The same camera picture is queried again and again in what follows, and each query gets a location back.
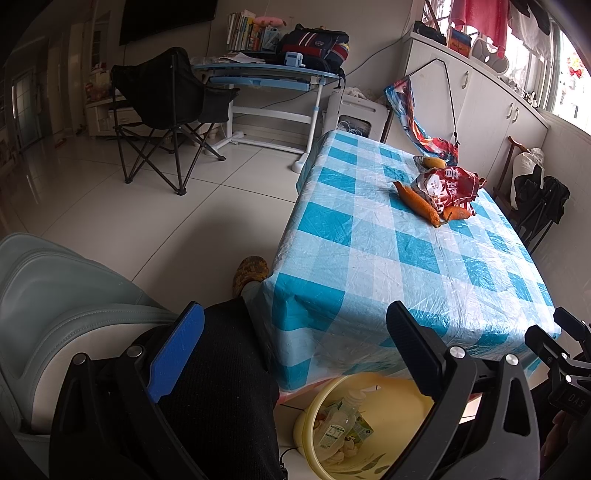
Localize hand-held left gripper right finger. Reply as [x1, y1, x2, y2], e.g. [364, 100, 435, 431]
[383, 300, 541, 480]

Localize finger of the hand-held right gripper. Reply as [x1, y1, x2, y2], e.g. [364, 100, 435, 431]
[525, 324, 589, 385]
[553, 307, 591, 344]

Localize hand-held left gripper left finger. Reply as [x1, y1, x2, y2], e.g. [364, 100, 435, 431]
[48, 302, 213, 480]

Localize yellow plastic basin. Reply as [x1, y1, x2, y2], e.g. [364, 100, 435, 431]
[293, 371, 441, 480]

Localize clear plastic bottle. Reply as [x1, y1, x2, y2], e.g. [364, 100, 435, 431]
[316, 389, 365, 455]

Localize white tissue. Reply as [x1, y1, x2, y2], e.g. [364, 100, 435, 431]
[318, 436, 358, 464]

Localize long orange carrot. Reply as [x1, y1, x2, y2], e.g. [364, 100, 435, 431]
[392, 181, 443, 228]

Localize red snack bag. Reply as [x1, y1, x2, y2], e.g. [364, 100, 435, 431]
[410, 166, 485, 217]

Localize person's right hand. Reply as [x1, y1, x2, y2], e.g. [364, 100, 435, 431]
[540, 410, 585, 467]

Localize person's left leg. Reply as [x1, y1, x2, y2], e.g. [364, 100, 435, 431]
[152, 281, 283, 480]

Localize blue white checkered tablecloth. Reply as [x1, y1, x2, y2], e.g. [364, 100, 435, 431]
[259, 129, 561, 393]

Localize brown knit slipper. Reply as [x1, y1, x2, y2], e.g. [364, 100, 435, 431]
[232, 256, 271, 296]

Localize pink under cloth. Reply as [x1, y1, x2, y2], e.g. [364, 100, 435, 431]
[277, 376, 333, 407]

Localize wooden chair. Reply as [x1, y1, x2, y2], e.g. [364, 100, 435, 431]
[492, 135, 532, 222]

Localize white stuffed bag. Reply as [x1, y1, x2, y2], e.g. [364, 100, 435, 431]
[513, 148, 546, 185]

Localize colourful printed hanging bag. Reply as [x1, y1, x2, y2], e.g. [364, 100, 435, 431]
[385, 59, 462, 166]

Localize white cabinet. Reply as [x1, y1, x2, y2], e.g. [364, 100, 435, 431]
[399, 36, 552, 195]

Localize white television stand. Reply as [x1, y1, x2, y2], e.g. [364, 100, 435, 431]
[84, 90, 139, 137]

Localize window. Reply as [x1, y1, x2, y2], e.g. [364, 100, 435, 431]
[508, 14, 591, 134]

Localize black folding camp chair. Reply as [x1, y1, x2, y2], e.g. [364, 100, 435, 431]
[111, 46, 241, 197]

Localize glass door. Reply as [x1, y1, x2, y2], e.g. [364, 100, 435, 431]
[11, 69, 42, 153]

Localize blue study desk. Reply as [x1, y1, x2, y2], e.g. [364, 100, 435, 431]
[193, 62, 346, 174]

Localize loose papers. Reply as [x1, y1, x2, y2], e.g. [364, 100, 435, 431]
[217, 52, 266, 64]

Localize grey hanging garment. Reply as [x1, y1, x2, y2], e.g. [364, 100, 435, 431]
[508, 0, 555, 56]

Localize orange picture board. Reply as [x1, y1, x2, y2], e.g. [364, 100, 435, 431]
[447, 28, 472, 57]

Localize black bag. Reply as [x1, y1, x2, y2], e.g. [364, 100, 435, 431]
[412, 21, 448, 46]

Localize dark blue backpack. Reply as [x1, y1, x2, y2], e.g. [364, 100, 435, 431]
[276, 25, 350, 75]

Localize red hanging cloth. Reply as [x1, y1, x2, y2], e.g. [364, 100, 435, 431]
[450, 0, 509, 54]

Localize row of books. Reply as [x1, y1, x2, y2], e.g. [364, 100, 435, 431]
[226, 11, 278, 52]

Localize black flat television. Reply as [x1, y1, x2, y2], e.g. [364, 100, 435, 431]
[119, 0, 218, 46]

